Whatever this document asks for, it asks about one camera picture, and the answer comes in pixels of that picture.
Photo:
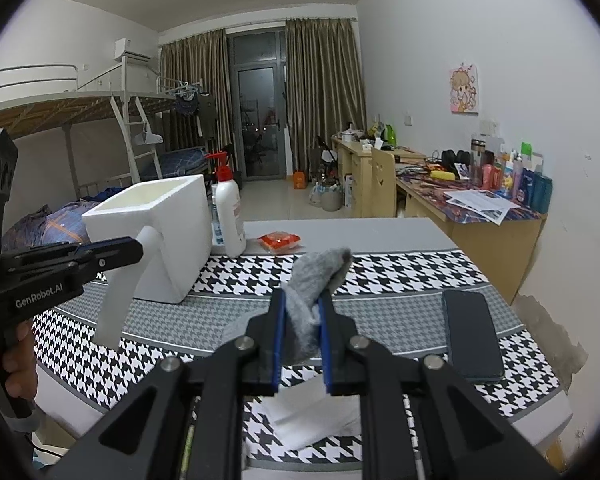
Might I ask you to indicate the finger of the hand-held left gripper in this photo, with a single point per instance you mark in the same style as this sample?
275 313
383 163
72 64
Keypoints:
115 244
120 259

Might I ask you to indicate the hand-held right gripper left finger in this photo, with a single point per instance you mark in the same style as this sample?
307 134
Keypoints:
278 345

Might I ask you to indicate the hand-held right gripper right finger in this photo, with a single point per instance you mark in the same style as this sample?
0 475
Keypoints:
326 350

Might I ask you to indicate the white foam box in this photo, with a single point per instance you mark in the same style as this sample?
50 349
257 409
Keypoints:
175 230

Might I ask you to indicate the grey felt cloth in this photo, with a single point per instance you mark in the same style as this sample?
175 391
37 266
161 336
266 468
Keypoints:
310 280

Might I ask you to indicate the person's left hand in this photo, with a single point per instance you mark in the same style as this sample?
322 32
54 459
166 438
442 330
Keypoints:
20 360

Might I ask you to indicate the blue quilt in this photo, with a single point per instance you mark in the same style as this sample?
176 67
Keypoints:
45 225

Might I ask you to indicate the orange snack packet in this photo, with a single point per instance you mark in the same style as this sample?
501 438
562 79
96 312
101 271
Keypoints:
279 241

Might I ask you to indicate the clear bottle blue label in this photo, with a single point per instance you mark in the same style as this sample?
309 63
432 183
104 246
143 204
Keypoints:
216 220

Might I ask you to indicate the houndstooth table mat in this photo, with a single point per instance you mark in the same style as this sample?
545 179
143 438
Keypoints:
405 280

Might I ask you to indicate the blue plaid mattress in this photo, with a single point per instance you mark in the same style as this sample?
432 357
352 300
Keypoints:
180 160

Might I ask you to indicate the white hanging bag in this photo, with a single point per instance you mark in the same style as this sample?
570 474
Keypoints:
150 138

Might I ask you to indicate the white pump bottle red cap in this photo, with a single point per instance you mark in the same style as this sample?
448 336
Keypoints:
230 210

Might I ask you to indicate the white metal bunk bed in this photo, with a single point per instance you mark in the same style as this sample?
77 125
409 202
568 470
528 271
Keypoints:
55 110

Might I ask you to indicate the black phone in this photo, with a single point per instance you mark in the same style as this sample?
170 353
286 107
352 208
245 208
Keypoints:
472 335

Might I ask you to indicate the grey bucket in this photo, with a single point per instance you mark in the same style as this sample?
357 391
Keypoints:
327 197

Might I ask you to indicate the hanging dark clothes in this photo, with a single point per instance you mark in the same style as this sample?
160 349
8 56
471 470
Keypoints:
186 104

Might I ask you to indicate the orange jug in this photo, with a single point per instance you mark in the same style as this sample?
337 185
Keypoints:
300 180

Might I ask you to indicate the brown curtain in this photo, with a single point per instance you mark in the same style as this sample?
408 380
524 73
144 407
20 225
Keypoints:
325 95
195 90

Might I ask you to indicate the wooden chair with smiley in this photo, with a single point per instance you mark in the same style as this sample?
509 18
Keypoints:
384 185

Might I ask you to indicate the light wooden desk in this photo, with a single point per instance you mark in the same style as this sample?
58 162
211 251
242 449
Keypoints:
355 175

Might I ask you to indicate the black folding chair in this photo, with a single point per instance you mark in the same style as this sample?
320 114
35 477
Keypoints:
322 157

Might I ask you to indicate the wooden desk with patterned mat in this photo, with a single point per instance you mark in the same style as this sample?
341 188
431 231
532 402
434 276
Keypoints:
495 255

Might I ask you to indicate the white air conditioner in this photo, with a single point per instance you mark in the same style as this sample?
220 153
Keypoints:
131 50

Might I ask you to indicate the glass balcony door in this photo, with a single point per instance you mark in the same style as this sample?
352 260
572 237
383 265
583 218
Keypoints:
257 110

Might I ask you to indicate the yellow tube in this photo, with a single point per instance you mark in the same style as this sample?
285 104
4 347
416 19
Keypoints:
442 175

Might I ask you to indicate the printed papers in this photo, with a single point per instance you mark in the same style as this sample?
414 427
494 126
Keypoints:
480 202

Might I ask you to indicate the green bottle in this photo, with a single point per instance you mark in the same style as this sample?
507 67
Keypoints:
389 134

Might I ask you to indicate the black headphones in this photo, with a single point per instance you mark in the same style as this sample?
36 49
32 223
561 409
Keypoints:
452 159

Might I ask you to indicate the row of toiletry bottles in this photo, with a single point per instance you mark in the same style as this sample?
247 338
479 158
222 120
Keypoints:
515 180

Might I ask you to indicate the wall socket above desk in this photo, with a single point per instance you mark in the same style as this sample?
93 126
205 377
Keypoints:
490 127

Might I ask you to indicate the cartoon wall poster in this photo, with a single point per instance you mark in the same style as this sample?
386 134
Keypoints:
464 89

